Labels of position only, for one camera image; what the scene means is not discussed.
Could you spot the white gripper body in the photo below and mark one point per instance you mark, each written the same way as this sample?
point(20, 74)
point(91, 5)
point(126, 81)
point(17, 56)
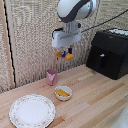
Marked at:
point(66, 37)

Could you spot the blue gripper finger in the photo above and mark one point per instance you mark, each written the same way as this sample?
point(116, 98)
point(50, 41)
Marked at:
point(70, 50)
point(63, 53)

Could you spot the orange bread with white stripes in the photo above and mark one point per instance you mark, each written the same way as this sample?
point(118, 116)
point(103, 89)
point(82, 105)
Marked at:
point(68, 56)

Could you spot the orange bread roll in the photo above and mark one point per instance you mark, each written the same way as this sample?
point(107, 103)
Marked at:
point(64, 91)
point(60, 94)

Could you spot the white plate with floral rim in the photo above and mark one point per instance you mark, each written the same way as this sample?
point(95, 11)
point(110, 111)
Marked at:
point(32, 111)

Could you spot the pink cup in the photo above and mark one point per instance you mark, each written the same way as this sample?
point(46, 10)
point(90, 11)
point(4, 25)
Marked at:
point(51, 77)

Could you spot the white ceramic bowl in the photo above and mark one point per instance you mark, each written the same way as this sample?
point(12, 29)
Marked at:
point(67, 89)

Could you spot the black box appliance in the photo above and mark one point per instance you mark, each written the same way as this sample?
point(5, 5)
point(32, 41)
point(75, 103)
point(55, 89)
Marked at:
point(110, 55)

